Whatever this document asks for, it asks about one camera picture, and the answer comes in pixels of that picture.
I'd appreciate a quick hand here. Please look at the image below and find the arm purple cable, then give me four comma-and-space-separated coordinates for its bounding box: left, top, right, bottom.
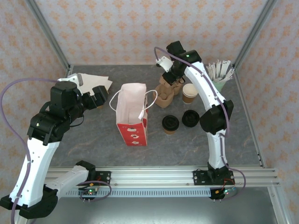
154, 47, 247, 201
0, 78, 112, 224

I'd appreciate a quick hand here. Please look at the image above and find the grey slotted cable duct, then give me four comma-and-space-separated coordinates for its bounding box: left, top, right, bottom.
65, 189, 237, 198

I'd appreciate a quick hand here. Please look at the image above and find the red white paper gift bag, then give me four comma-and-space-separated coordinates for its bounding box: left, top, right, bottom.
109, 83, 157, 147

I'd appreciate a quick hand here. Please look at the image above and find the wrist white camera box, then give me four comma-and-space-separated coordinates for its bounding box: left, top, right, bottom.
155, 56, 174, 72
57, 73, 84, 94

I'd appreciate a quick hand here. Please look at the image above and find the white paper napkin stack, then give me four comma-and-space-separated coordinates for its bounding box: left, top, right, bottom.
77, 73, 113, 93

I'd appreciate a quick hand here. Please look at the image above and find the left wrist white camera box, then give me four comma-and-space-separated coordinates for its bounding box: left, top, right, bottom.
57, 73, 84, 94

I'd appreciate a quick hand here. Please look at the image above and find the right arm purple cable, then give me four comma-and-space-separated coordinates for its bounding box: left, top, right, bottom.
154, 47, 247, 201

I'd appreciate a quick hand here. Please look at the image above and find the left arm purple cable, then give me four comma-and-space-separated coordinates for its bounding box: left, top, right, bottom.
0, 78, 112, 224

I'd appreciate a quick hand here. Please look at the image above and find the small circuit board green light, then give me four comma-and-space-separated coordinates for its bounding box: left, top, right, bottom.
216, 188, 236, 196
79, 188, 99, 196

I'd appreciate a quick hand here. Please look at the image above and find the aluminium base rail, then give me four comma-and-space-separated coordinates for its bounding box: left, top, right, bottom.
45, 166, 280, 188

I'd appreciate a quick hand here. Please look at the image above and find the aluminium frame post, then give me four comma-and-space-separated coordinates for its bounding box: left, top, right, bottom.
233, 0, 278, 70
25, 0, 71, 72

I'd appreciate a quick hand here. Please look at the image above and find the green straw holder cup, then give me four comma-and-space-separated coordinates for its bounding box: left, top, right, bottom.
211, 77, 228, 93

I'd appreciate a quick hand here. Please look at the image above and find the aluminium lower frame bar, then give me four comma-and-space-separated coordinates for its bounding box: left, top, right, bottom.
267, 186, 290, 224

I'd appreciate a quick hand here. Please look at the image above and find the black plastic cup lid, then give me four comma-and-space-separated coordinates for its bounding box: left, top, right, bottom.
162, 115, 180, 131

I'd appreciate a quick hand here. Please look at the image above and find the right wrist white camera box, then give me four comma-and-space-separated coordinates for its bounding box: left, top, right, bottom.
155, 56, 174, 72

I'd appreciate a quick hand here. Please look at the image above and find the grey metal lower panel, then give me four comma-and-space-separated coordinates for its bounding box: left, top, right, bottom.
35, 197, 278, 224

